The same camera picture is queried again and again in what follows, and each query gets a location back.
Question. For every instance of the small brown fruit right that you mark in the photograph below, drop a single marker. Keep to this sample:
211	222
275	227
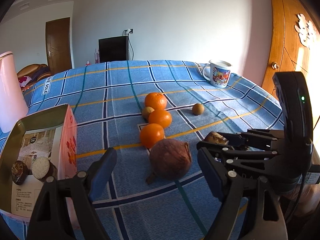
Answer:
198	109

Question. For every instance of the pink metal tin box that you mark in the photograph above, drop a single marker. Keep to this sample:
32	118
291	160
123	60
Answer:
61	115

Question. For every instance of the purple round fruit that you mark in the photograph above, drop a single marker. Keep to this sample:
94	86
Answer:
170	159

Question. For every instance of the dark brown fruit in box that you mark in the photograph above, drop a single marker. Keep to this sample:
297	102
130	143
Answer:
19	172

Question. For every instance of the white wall decoration on door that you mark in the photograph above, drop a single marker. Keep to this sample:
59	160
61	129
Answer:
306	31

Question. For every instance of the pink electric kettle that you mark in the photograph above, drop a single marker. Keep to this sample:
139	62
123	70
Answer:
12	103

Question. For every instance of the small brown fruit left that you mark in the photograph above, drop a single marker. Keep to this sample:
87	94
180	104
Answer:
146	112

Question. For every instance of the printed leaflet in box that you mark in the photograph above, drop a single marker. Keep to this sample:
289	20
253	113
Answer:
35	144

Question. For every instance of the black television monitor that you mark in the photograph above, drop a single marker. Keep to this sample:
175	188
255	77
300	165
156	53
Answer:
113	49

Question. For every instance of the orange wooden door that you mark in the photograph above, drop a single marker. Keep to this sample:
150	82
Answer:
286	49

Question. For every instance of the brass door knob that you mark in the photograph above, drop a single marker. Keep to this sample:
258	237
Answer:
275	66

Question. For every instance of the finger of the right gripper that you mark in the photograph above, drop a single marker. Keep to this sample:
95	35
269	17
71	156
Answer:
254	137
245	163

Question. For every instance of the orange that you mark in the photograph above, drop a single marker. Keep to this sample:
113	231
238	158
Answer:
155	100
161	117
151	134

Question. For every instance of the brown sofa with cushion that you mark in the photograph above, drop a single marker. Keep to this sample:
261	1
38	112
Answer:
31	74

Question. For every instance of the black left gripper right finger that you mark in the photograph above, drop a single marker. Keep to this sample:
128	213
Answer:
263	219

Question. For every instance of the white printed mug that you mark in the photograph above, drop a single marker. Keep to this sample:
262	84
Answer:
217	73

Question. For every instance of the blue plaid tablecloth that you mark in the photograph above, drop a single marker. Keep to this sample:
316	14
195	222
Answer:
107	100

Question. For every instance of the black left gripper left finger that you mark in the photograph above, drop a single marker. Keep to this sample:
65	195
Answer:
50	218

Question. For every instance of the cut white-fleshed fruit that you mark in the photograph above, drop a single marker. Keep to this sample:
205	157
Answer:
42	168

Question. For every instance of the dark brown door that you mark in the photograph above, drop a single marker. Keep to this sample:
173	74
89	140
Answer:
58	45

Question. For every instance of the small brown fruit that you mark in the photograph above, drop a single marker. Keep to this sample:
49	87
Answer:
198	109
146	112

